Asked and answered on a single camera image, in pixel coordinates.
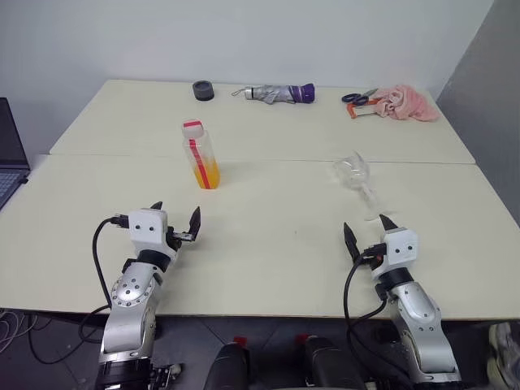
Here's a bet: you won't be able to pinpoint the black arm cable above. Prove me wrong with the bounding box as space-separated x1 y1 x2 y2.
78 214 132 353
343 242 397 390

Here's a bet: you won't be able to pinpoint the pink towel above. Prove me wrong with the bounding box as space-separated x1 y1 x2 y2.
371 84 440 123

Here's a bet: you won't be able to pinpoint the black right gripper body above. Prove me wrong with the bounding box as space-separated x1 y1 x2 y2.
356 245 381 271

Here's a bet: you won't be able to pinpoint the bottle with orange liquid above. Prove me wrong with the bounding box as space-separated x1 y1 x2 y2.
181 119 222 190

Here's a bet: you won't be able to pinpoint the black cylindrical roll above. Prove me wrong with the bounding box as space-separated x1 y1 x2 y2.
192 80 215 102

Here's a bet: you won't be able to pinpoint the dark rounded shape red mark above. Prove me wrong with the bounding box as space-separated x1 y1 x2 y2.
202 335 253 390
294 333 366 390

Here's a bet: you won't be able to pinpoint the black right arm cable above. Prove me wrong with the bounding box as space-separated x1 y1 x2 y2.
343 242 397 390

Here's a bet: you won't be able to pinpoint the dark laptop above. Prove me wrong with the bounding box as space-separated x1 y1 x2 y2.
0 97 32 212

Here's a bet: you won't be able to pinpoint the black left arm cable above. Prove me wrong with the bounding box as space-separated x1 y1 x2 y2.
78 214 132 353

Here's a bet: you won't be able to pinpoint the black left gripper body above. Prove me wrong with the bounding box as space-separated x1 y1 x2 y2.
164 227 193 252

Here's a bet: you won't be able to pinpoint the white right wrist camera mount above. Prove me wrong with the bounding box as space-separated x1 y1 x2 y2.
371 227 420 281

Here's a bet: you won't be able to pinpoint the orange clamp tool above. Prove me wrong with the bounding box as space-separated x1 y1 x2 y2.
346 97 385 121

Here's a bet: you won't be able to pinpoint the folded silver purple umbrella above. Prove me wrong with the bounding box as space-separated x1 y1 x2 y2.
232 83 317 106

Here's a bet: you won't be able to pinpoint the blue handled scissors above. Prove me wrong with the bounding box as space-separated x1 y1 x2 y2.
341 87 379 105

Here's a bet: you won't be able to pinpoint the white floor cables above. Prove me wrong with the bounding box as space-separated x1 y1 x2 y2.
0 310 26 355

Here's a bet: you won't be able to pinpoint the white and red bottle cap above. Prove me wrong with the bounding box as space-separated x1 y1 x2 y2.
182 119 204 140

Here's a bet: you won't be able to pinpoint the clear wine glass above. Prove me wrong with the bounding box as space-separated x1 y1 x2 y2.
331 150 397 223

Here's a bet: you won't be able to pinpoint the black floor cable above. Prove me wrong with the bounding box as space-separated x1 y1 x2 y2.
28 312 102 366

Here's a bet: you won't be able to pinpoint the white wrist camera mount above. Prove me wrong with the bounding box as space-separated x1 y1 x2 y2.
371 227 420 281
128 208 182 262

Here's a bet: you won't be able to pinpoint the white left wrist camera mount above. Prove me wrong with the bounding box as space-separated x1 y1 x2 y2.
128 208 182 262

